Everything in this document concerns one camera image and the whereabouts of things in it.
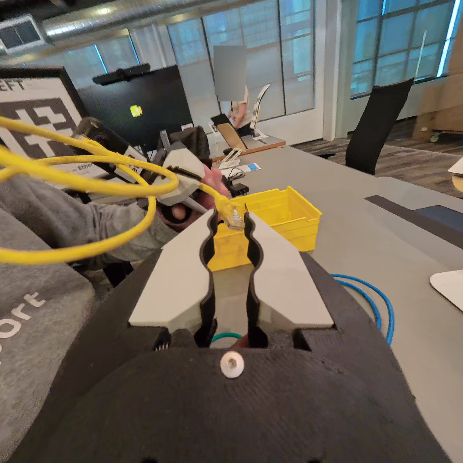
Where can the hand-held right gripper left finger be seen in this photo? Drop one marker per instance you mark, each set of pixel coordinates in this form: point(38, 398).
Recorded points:
point(173, 282)

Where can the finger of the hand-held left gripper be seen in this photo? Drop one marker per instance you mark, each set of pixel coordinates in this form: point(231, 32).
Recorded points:
point(177, 191)
point(182, 157)

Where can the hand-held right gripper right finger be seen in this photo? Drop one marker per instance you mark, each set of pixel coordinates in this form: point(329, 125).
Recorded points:
point(285, 289)

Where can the yellow plastic bin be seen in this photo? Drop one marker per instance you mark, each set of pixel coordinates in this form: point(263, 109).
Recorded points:
point(289, 217)

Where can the person's left forearm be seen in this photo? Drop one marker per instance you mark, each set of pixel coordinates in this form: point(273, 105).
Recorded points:
point(54, 213)

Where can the person's right hand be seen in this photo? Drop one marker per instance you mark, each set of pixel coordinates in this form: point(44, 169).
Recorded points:
point(243, 342)

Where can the black backpack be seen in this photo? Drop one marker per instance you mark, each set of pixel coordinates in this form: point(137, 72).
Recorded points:
point(191, 139)

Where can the small white stand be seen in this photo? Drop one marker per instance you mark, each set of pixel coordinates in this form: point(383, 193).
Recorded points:
point(231, 155)

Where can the black television screen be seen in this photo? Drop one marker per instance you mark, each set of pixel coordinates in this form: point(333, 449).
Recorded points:
point(159, 108)

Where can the black charger box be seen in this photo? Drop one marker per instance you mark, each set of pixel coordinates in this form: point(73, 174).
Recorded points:
point(238, 190)

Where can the blue and white leaflet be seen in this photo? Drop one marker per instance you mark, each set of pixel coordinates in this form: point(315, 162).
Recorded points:
point(249, 167)

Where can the ceiling air vent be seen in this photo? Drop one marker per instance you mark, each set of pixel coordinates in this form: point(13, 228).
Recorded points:
point(21, 34)

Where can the wooden table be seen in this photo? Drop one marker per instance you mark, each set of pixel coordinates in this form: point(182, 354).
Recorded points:
point(267, 143)

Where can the white document stand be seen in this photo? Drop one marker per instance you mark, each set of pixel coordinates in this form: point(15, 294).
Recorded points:
point(258, 108)

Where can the black webcam bar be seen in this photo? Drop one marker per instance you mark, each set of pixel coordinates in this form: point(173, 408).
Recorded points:
point(123, 74)

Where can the large grid window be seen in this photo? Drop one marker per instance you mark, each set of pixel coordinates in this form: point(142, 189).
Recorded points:
point(267, 54)
point(398, 43)

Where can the person's grey sweatshirt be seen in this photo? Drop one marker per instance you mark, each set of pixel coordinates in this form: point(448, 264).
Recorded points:
point(36, 325)

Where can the black office chair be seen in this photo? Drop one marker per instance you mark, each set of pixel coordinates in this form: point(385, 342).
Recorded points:
point(376, 126)

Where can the instruction sheet on stand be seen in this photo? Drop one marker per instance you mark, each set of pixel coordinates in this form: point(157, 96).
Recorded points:
point(458, 186)

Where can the cardboard box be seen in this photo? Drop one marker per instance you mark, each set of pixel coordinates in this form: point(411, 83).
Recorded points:
point(445, 105)

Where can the silver ventilation duct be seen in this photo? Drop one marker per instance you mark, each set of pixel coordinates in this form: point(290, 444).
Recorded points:
point(144, 18)

